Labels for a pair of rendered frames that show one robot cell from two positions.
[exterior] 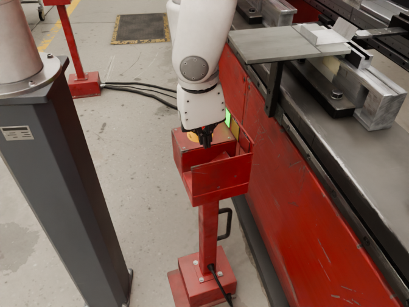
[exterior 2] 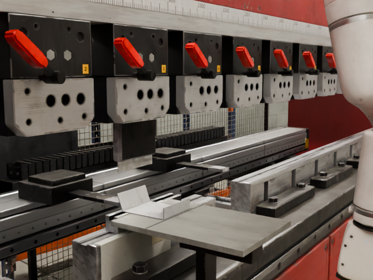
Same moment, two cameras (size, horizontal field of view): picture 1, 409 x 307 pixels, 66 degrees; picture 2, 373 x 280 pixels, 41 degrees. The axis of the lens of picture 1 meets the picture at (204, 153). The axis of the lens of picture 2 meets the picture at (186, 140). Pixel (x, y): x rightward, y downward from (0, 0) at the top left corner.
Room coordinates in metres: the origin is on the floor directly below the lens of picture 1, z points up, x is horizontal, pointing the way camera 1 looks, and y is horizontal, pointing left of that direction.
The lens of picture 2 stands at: (1.40, 0.40, 1.27)
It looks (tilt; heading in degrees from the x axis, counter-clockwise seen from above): 8 degrees down; 227
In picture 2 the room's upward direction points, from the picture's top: straight up
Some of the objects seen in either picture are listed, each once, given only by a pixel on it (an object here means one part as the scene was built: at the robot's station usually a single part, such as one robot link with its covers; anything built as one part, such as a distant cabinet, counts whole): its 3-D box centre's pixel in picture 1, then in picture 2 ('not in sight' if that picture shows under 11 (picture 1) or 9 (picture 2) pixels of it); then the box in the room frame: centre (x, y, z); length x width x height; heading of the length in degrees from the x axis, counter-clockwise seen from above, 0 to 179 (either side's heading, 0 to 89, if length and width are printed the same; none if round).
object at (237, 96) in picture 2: not in sight; (233, 72); (0.46, -0.43, 1.26); 0.15 x 0.09 x 0.17; 12
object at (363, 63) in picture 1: (342, 45); (146, 211); (0.80, -0.36, 0.99); 0.20 x 0.03 x 0.03; 12
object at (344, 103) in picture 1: (315, 82); (172, 261); (0.78, -0.30, 0.89); 0.30 x 0.05 x 0.03; 12
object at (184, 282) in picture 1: (200, 278); not in sight; (0.64, 0.02, 0.06); 0.25 x 0.20 x 0.12; 109
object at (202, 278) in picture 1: (207, 268); not in sight; (0.65, -0.01, 0.13); 0.10 x 0.10 x 0.01; 19
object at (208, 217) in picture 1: (207, 229); not in sight; (0.65, -0.01, 0.39); 0.05 x 0.05 x 0.54; 19
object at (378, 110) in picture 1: (341, 72); (154, 238); (0.77, -0.36, 0.92); 0.39 x 0.06 x 0.10; 12
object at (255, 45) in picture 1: (285, 41); (201, 223); (0.79, -0.21, 1.00); 0.26 x 0.18 x 0.01; 102
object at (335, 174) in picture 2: not in sight; (332, 175); (-0.17, -0.51, 0.89); 0.30 x 0.05 x 0.03; 12
